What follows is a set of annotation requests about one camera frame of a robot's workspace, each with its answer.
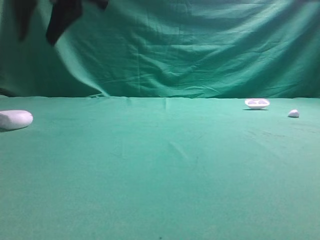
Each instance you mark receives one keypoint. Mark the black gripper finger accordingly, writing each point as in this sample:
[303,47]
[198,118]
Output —
[63,14]
[24,12]

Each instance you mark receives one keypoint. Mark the white bluetooth earphone case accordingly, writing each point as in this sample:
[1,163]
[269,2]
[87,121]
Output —
[15,119]

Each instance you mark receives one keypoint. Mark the white earphone tray insert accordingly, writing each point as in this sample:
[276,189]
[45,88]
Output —
[257,103]

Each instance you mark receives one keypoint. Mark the green backdrop curtain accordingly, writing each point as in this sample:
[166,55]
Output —
[166,49]

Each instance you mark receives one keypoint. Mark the green table cloth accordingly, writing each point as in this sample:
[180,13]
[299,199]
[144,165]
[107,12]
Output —
[117,168]

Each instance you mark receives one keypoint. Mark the small white earbud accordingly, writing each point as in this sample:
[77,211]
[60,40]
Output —
[294,114]

